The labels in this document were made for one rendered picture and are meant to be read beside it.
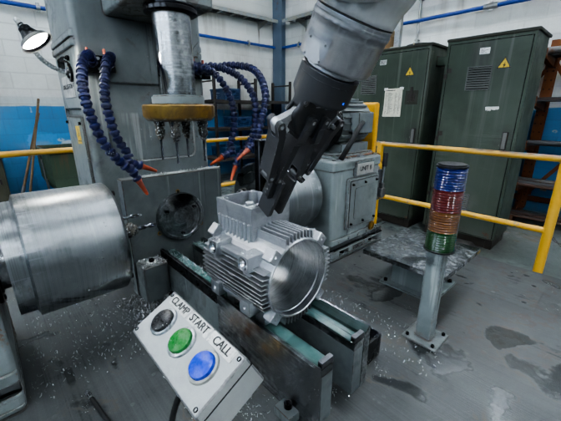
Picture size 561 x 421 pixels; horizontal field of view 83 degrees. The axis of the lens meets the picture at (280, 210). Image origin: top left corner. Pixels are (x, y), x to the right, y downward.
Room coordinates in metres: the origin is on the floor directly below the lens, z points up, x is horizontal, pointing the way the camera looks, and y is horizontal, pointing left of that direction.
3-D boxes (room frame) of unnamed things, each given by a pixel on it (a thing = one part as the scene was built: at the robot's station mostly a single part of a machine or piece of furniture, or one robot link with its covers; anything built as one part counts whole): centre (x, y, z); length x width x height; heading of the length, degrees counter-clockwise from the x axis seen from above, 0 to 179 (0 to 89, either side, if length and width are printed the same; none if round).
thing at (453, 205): (0.64, -0.35, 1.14); 0.06 x 0.06 x 0.04
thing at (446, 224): (0.64, -0.35, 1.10); 0.06 x 0.06 x 0.04
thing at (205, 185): (0.96, 0.34, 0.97); 0.30 x 0.11 x 0.34; 132
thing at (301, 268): (0.62, 0.03, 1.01); 0.20 x 0.19 x 0.19; 43
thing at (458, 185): (0.64, -0.35, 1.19); 0.06 x 0.06 x 0.04
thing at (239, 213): (0.64, 0.06, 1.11); 0.12 x 0.11 x 0.07; 43
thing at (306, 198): (1.07, -0.01, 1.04); 0.41 x 0.25 x 0.25; 132
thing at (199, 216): (0.91, 0.30, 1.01); 0.15 x 0.02 x 0.15; 132
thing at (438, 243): (0.64, -0.35, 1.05); 0.06 x 0.06 x 0.04
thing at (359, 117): (1.24, -0.26, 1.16); 0.33 x 0.26 x 0.42; 132
